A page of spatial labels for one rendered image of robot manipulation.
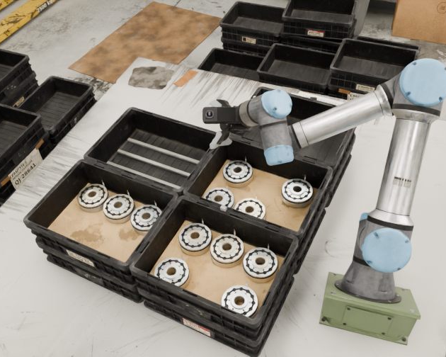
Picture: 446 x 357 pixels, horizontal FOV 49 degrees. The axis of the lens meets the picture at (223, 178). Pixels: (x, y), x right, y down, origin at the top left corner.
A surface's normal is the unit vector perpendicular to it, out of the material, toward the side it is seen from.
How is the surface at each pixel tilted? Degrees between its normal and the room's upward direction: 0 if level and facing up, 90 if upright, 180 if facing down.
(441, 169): 0
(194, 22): 1
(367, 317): 90
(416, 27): 73
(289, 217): 0
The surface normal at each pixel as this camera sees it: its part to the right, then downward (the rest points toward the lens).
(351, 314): -0.29, 0.72
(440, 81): -0.18, -0.07
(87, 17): -0.07, -0.67
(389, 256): -0.21, 0.20
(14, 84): 0.92, 0.26
